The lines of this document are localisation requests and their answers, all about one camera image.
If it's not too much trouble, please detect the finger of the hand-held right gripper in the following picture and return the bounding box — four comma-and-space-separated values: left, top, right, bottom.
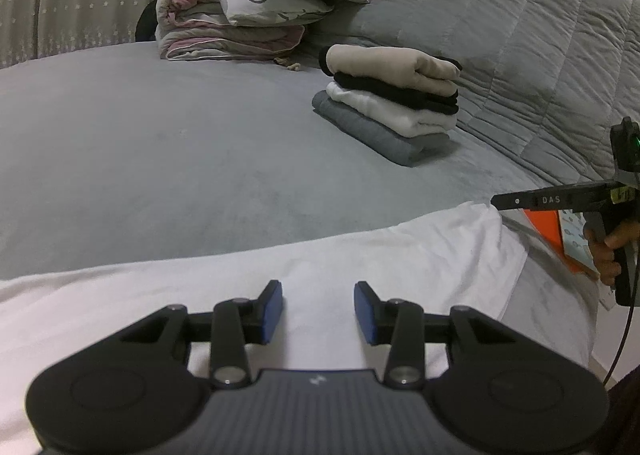
491, 184, 617, 213

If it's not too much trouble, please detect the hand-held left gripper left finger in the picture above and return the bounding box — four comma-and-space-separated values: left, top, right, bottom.
120, 279, 285, 388

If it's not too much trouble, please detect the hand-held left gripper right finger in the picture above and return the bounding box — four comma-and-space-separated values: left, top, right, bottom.
353, 280, 516, 388

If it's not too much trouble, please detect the white garment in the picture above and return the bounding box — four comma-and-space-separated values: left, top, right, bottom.
0, 202, 528, 455
326, 81, 458, 138

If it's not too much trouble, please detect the person's right hand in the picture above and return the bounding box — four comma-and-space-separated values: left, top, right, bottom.
585, 222, 640, 286

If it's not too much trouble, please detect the orange book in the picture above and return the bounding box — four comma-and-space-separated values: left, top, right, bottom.
520, 208, 601, 281

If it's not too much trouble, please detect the folded grey garment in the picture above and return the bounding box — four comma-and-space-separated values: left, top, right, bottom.
311, 90, 451, 167

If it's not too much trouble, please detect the folded white garment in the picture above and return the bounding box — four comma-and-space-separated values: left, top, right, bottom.
326, 81, 458, 138

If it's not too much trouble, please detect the folded black garment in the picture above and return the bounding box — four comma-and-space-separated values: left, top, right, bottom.
332, 71, 460, 116

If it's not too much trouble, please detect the grey bed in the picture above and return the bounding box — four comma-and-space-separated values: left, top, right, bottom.
0, 35, 601, 376

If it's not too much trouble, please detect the grey quilted headboard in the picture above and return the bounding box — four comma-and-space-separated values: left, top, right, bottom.
305, 0, 640, 191

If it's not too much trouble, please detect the folded beige garment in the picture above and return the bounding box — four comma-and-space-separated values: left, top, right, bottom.
319, 44, 463, 97

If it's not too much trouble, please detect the person's dark clothing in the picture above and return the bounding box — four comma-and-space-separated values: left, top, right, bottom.
592, 365, 640, 455

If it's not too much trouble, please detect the folded grey and pink quilt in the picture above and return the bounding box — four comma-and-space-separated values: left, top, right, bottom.
155, 0, 307, 61

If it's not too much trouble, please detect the dark object behind quilt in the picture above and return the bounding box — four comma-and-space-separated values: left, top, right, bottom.
136, 0, 161, 42

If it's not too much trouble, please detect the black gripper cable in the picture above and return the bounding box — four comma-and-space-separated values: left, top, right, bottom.
601, 245, 640, 386

